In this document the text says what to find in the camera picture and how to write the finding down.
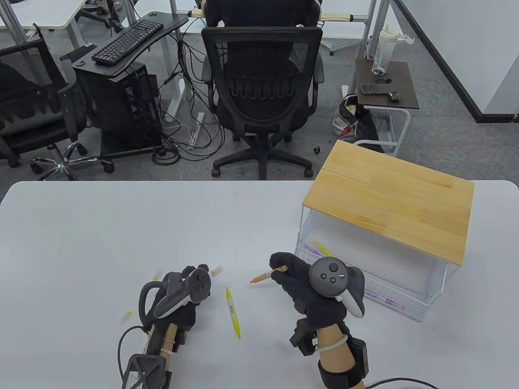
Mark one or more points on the person's left hand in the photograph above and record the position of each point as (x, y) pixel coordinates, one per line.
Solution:
(182, 318)

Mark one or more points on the person's right hand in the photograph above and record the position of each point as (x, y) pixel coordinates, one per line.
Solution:
(296, 279)

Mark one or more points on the orange double-ended highlighter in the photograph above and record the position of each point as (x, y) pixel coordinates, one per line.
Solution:
(263, 276)

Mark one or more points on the purple double-ended highlighter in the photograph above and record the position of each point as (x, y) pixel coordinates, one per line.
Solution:
(310, 248)
(385, 300)

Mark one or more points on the yellow double-ended highlighter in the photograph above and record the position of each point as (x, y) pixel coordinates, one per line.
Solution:
(233, 316)
(322, 247)

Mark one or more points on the clear yellow highlighter cap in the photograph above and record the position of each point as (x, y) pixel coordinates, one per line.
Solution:
(126, 317)
(156, 276)

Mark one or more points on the clear orange highlighter cap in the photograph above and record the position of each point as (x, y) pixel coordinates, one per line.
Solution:
(217, 269)

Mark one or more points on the person's left forearm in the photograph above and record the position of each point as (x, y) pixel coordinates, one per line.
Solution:
(170, 331)

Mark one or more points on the person's right forearm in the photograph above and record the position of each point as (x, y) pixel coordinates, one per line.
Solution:
(336, 358)

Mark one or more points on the black right hand controller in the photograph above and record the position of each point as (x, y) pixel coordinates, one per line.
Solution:
(329, 276)

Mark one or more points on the black hand controller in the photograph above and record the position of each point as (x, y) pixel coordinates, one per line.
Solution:
(329, 276)
(198, 285)

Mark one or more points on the black left hand controller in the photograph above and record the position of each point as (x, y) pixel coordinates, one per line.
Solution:
(198, 285)

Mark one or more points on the black left wrist module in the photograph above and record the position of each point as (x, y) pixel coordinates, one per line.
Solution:
(146, 372)

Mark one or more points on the black wrist module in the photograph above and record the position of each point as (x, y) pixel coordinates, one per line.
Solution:
(146, 372)
(359, 356)

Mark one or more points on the pale green bangle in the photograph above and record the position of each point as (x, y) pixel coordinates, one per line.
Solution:
(334, 345)

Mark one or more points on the black right wrist module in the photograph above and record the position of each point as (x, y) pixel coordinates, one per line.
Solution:
(359, 356)

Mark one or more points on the wooden basket lid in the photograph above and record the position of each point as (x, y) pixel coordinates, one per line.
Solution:
(389, 202)

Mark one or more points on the small black floor object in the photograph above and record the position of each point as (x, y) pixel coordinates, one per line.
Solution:
(316, 150)

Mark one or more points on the dark floor bag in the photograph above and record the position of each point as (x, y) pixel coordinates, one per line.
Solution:
(361, 121)

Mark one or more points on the white power strip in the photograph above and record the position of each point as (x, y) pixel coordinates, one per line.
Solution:
(197, 129)

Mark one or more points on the bunch of keys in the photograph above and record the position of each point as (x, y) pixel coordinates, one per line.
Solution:
(394, 97)

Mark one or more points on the black mesh office chair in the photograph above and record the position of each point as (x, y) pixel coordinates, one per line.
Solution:
(36, 121)
(263, 65)

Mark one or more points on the black computer tower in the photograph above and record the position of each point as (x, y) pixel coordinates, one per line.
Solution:
(121, 109)

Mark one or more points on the white desk leg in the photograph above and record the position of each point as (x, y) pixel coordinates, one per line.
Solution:
(181, 87)

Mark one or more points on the brown side table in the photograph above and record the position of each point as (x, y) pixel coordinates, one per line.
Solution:
(405, 77)

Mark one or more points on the clear tumbler bottle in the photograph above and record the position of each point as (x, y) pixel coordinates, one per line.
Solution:
(383, 48)

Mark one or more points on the black keyboard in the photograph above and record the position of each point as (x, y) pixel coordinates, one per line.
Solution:
(127, 40)

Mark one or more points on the black curved desk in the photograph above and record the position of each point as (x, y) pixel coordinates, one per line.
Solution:
(170, 22)

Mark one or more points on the white desk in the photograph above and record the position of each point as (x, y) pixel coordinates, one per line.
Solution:
(40, 12)

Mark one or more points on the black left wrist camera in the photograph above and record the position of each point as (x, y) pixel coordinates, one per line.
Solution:
(182, 338)

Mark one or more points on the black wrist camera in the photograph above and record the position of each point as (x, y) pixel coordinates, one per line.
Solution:
(302, 338)
(182, 338)

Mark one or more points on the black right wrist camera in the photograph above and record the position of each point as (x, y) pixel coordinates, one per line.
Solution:
(302, 338)

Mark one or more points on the grey metal post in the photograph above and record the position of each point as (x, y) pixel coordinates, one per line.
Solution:
(367, 28)

